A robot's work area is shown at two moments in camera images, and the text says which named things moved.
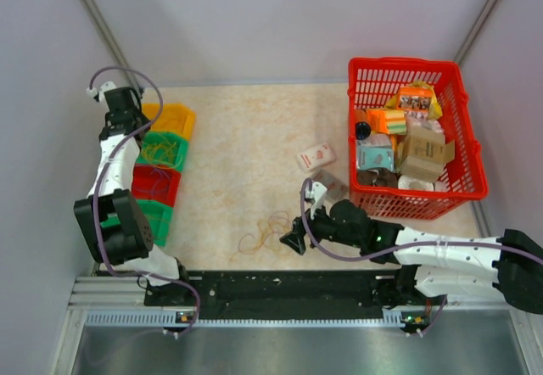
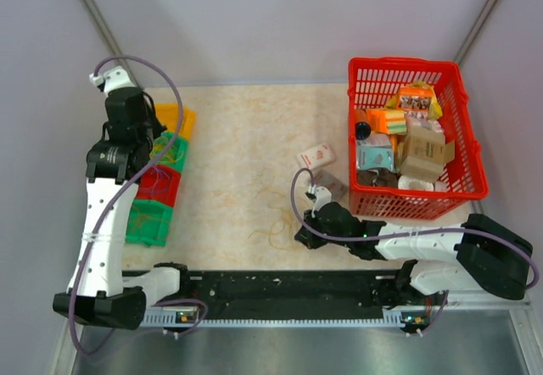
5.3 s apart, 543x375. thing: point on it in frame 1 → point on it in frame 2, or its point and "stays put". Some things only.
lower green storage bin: (158, 214) stays put
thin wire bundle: (271, 232) → (281, 234)
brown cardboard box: (426, 152) stays put
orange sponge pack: (388, 121) stays put
